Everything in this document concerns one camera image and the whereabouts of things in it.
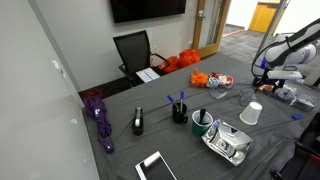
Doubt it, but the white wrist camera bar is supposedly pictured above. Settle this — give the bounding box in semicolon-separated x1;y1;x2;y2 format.
266;69;303;80

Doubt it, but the black office chair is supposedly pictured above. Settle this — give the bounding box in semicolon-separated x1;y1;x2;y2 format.
112;29;171;88

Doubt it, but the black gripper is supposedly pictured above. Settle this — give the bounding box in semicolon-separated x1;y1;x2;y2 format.
252;76;284;94

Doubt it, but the yellow wooden door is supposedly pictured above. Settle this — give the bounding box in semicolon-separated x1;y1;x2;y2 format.
248;1;282;34

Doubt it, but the grey tablecloth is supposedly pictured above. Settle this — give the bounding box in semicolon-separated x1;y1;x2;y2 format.
81;53;320;180

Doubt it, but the purple folded umbrella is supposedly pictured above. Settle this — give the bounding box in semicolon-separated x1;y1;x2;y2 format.
82;95;115;155

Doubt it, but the grey metal partition post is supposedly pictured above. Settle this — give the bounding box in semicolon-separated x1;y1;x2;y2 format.
258;0;290;51

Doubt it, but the orange bag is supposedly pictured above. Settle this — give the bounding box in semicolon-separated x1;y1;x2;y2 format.
162;55;181;74
178;48;202;69

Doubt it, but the green mug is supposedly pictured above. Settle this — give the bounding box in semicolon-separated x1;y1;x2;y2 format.
191;109;214;138

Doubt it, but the black wall television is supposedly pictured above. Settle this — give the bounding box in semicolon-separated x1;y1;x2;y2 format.
109;0;188;24

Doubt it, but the white framed tablet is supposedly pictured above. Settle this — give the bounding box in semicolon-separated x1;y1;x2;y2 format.
134;150;178;180

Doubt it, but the orange crumpled plastic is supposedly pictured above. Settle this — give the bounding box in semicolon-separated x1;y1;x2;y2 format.
189;67;210;89

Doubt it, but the blue bin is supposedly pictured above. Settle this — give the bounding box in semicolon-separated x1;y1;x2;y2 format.
259;56;268;70

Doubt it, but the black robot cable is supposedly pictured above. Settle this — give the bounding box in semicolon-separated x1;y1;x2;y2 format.
250;34;291;78

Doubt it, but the dark red bag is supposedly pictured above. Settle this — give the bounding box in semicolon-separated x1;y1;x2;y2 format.
82;88;105;100

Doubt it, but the white paper cup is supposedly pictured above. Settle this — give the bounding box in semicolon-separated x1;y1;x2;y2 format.
239;101;264;126

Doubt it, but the white plastic box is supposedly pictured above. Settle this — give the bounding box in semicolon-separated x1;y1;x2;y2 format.
290;95;316;113

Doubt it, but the black tape dispenser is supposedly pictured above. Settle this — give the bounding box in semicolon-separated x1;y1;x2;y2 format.
131;106;145;136

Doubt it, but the white tape roll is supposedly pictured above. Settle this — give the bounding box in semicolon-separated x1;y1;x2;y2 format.
274;86;296;103

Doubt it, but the black pen cup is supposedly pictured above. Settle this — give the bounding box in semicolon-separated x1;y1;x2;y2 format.
171;103;189;125

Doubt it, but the white paper sheet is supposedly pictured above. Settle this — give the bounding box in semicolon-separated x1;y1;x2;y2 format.
135;67;161;84

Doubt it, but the wooden glass door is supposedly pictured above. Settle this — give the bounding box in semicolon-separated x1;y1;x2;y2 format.
192;0;232;58

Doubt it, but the blue pen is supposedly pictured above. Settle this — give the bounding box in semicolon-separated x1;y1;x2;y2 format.
179;90;185;113
166;94;181;113

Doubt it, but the silver foil bag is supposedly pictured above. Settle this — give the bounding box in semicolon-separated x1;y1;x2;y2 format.
201;118;254;167

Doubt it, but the black marker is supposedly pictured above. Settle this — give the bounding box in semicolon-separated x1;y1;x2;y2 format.
198;108;208;126

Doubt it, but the teal tape roll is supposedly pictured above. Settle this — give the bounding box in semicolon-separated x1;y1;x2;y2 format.
205;76;220;89

